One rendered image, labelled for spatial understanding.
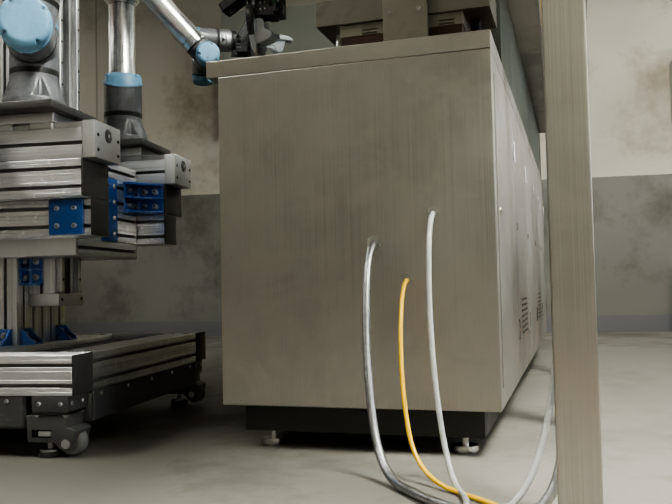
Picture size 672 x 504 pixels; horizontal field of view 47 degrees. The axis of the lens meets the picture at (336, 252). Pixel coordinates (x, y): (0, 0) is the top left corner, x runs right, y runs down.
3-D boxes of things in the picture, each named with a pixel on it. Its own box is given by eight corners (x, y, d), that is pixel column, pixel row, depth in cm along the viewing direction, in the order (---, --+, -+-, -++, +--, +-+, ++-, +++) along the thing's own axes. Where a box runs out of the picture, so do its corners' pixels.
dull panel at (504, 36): (534, 179, 403) (532, 133, 404) (541, 178, 402) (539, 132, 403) (486, 65, 190) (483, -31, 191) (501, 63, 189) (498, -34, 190)
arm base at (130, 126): (89, 142, 235) (88, 110, 236) (111, 151, 250) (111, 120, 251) (135, 140, 233) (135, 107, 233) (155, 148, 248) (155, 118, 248)
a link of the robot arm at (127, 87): (102, 109, 234) (102, 65, 235) (103, 118, 247) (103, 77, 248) (143, 111, 238) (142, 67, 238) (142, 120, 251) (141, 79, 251)
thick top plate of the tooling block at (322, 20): (336, 47, 196) (335, 23, 196) (496, 28, 184) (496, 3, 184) (315, 27, 180) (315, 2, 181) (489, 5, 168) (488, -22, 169)
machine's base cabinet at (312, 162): (425, 352, 418) (421, 193, 421) (548, 352, 399) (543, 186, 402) (220, 448, 177) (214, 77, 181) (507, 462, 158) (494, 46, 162)
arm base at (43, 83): (-12, 106, 187) (-12, 65, 187) (24, 119, 202) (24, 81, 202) (45, 102, 184) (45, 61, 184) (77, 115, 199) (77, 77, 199)
